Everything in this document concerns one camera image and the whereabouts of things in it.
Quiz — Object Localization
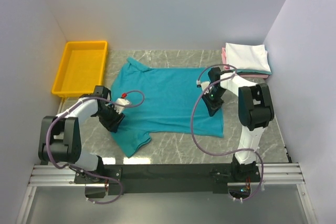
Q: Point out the teal polo t shirt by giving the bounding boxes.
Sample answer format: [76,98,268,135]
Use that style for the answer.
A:
[111,58,224,157]

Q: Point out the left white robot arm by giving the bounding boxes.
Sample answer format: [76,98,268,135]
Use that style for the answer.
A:
[38,86,131,176]

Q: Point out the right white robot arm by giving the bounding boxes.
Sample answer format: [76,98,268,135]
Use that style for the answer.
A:
[196,67,275,182]

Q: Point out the teal folded t shirt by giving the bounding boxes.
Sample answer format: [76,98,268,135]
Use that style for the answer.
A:
[237,69,272,75]

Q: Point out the pink folded t shirt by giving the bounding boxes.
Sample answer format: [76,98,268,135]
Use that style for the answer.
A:
[222,47,269,79]

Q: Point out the white folded t shirt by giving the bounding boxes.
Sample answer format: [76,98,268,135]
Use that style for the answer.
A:
[224,43,271,72]

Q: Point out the yellow plastic bin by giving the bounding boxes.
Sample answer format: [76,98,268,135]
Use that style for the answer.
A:
[51,41,108,98]

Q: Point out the black base bar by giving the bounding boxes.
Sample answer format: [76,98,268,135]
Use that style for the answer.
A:
[74,163,261,195]

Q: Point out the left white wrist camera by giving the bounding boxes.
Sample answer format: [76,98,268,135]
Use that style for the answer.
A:
[113,98,131,114]

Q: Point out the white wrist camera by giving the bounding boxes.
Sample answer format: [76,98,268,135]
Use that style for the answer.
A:
[196,80,212,94]
[113,98,131,114]

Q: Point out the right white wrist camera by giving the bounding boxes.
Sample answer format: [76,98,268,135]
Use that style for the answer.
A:
[196,80,212,94]

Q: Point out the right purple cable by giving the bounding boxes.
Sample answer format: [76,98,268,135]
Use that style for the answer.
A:
[190,63,265,201]

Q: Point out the aluminium frame rail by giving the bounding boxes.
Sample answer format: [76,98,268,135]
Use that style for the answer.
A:
[15,98,316,224]

